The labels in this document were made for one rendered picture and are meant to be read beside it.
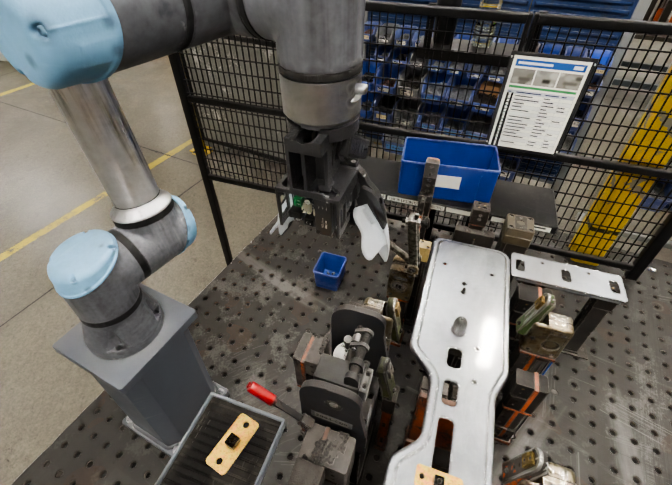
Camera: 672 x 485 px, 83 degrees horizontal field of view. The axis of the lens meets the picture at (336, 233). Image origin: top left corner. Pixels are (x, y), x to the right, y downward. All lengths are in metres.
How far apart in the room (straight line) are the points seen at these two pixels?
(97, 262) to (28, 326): 2.01
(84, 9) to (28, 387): 2.29
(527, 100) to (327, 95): 1.07
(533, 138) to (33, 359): 2.51
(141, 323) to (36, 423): 1.53
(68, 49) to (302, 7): 0.15
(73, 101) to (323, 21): 0.50
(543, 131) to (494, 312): 0.63
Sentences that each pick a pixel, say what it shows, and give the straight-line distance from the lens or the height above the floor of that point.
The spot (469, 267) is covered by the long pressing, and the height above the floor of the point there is 1.00.
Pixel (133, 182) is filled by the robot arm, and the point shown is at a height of 1.41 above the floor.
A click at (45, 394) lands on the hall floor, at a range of 2.42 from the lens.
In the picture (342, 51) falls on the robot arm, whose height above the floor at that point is 1.70.
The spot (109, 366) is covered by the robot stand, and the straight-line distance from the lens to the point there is 0.91.
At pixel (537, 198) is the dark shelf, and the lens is 1.44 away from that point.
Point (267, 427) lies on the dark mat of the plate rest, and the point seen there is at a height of 1.16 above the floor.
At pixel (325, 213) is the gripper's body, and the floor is 1.55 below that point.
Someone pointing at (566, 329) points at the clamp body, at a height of 1.04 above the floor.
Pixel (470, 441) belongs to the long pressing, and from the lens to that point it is 0.88.
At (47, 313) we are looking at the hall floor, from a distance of 2.77.
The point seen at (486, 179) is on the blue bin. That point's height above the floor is 1.13.
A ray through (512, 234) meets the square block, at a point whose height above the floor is 1.04.
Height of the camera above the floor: 1.80
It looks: 42 degrees down
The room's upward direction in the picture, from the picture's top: straight up
